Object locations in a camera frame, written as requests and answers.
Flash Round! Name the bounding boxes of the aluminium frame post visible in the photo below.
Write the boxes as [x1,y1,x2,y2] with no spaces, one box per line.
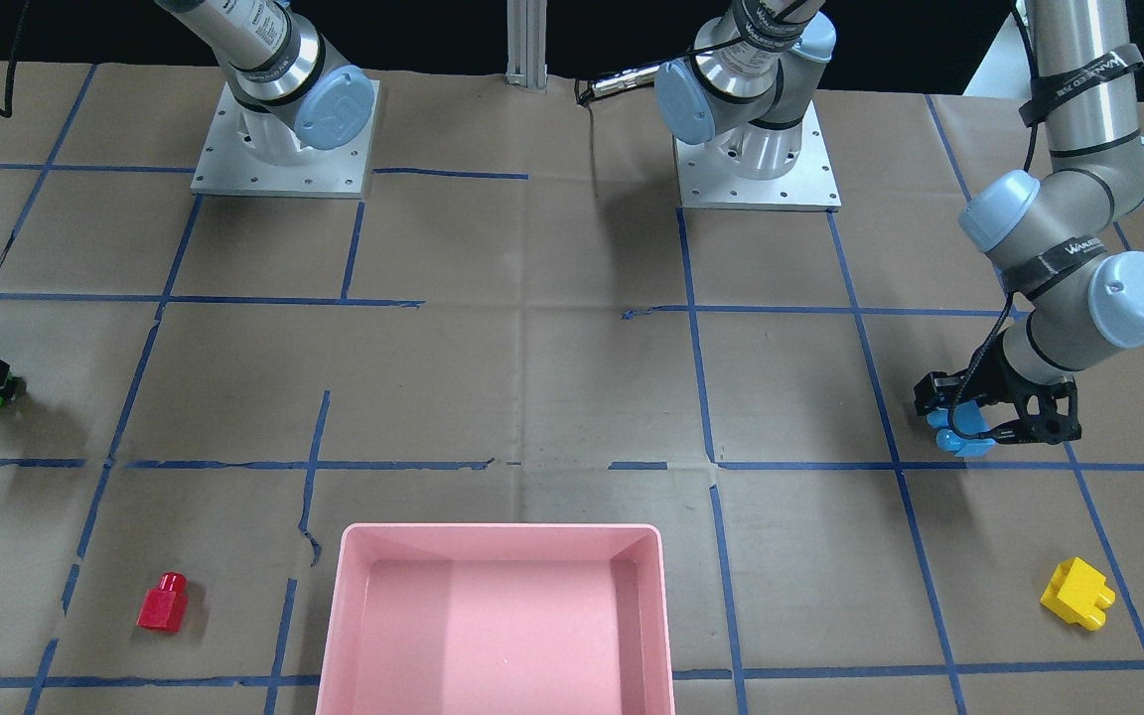
[505,0,548,93]

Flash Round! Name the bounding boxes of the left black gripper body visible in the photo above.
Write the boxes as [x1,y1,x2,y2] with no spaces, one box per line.
[968,332,1077,424]

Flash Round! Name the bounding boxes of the pink plastic box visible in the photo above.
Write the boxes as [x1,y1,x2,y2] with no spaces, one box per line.
[315,523,675,714]

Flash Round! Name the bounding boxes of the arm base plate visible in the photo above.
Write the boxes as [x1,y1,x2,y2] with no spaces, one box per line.
[191,86,378,200]
[672,103,843,213]

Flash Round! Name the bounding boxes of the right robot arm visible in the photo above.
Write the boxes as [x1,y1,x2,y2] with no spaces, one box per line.
[162,1,380,200]

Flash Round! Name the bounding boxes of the yellow toy block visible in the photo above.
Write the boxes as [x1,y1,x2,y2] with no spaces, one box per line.
[1040,557,1117,631]

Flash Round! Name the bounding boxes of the blue toy block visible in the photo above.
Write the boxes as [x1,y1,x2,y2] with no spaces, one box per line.
[925,402,998,458]

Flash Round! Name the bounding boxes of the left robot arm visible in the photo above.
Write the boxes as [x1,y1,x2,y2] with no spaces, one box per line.
[916,1,1144,456]

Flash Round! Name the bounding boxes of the red toy block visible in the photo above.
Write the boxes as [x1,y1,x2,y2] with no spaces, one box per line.
[136,573,188,634]

